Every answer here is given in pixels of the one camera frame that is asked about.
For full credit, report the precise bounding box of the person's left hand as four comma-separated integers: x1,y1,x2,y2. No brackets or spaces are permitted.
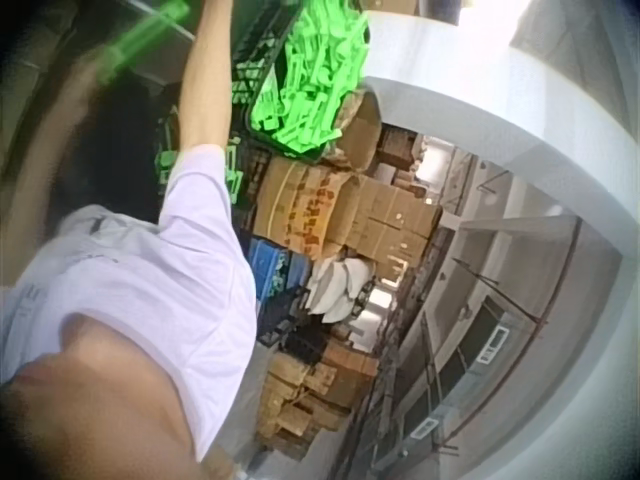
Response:
67,53,112,109

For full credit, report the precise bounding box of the green plastic strip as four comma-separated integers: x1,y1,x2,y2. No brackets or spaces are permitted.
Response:
97,0,194,87

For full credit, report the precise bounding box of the large black plastic crate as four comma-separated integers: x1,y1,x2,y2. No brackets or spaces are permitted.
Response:
230,0,374,164

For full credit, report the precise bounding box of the heap of green plastic parts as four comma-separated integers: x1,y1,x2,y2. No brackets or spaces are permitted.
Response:
249,0,371,156

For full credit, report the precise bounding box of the blue plastic crate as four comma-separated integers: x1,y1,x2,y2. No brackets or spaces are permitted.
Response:
246,236,292,302

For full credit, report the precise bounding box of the stack of brown cardboard boxes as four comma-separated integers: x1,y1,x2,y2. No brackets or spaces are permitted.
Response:
248,89,445,269

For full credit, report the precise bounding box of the stack of black crates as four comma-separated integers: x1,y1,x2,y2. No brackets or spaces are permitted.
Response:
256,283,329,367

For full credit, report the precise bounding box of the pile of white bags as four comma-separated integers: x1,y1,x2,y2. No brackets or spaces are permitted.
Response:
303,256,377,325

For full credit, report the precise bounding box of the heap of flattened cardboard boxes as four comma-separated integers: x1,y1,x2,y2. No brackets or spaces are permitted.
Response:
253,323,382,462

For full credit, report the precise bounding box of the grey metal rack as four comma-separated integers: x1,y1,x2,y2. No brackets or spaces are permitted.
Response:
329,149,484,480

